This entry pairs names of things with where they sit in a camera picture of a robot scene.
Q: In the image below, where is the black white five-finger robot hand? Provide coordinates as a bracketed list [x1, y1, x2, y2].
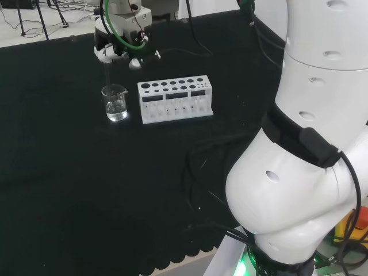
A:
[93, 14, 162, 71]

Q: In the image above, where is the clear glass beaker with water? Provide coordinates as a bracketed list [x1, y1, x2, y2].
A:
[101, 83, 128, 122]

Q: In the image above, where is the white test tube rack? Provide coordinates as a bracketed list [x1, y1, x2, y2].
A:
[136, 74, 215, 125]

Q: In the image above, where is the black tripod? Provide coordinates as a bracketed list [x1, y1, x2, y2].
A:
[14, 0, 70, 41]

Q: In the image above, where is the black bench cloth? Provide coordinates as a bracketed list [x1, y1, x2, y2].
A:
[0, 8, 288, 276]

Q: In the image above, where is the yellow stop button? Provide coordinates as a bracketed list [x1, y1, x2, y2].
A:
[332, 209, 368, 246]

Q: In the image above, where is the green cable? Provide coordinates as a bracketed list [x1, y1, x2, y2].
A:
[98, 0, 148, 53]

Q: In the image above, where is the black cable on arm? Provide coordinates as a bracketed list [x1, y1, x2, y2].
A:
[338, 149, 363, 259]

